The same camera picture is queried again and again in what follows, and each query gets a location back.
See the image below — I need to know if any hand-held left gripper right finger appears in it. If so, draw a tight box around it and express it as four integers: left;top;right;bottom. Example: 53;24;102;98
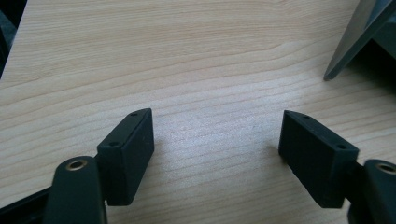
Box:
277;109;361;209

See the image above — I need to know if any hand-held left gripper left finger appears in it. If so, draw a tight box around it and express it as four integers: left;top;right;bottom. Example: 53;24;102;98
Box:
96;107;155;207

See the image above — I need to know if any grey metal stand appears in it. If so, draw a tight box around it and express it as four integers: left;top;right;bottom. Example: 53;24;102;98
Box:
322;0;396;82

